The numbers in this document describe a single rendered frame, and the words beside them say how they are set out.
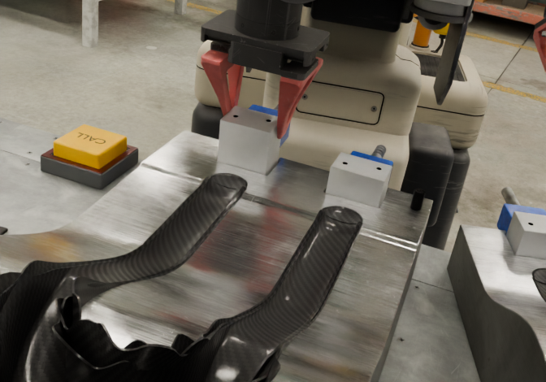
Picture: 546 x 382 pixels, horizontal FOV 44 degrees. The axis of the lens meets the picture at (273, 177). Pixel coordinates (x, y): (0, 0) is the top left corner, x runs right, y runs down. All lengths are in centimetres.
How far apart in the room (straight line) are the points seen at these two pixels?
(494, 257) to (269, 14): 30
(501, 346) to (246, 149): 28
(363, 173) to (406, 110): 38
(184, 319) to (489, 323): 29
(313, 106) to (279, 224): 43
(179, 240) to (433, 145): 66
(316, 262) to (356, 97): 46
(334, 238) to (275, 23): 19
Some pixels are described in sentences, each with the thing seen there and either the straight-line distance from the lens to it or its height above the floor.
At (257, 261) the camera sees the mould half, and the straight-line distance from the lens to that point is 52.
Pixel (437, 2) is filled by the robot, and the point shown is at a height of 102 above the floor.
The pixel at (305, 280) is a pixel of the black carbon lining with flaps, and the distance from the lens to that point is 52.
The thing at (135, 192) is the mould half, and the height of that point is 89.
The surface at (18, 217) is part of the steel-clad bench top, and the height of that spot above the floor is 80.
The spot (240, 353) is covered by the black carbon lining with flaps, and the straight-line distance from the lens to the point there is 39.
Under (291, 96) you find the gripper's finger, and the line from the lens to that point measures 59.
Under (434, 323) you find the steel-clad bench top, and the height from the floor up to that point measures 80.
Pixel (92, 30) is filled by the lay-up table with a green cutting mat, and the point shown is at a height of 10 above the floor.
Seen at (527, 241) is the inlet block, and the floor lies 87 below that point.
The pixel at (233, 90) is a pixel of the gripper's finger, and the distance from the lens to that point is 65.
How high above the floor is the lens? 118
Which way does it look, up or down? 28 degrees down
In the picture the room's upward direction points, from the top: 8 degrees clockwise
